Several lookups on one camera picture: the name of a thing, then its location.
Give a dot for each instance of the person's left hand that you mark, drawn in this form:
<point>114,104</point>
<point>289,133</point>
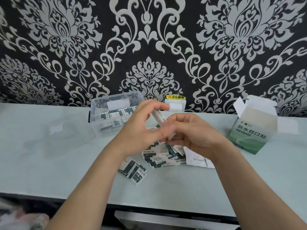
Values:
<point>136,136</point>

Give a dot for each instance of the person's right hand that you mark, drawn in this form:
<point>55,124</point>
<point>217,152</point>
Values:
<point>201,136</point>

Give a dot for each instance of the small white green packet bundle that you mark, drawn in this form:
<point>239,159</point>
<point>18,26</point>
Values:
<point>159,117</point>

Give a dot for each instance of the pile of white green packets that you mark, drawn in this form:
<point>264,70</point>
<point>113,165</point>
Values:
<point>163,158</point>

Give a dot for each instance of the green white cardboard carton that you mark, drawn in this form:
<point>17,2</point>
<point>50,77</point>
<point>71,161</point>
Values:
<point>251,134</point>

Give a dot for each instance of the clear plastic box lid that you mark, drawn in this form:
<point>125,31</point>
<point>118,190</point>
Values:
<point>56,128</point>

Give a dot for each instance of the person's left forearm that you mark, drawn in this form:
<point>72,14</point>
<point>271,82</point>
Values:
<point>84,196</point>

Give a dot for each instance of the person's right forearm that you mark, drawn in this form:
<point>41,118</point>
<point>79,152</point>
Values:
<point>261,189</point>

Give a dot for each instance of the white paper leaflet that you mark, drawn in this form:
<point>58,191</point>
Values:
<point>196,160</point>

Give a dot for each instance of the crumpled plastic bag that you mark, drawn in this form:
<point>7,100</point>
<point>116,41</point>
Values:
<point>21,219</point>

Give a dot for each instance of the white wall socket yellow label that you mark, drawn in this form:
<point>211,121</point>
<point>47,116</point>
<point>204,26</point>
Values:
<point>176,105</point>

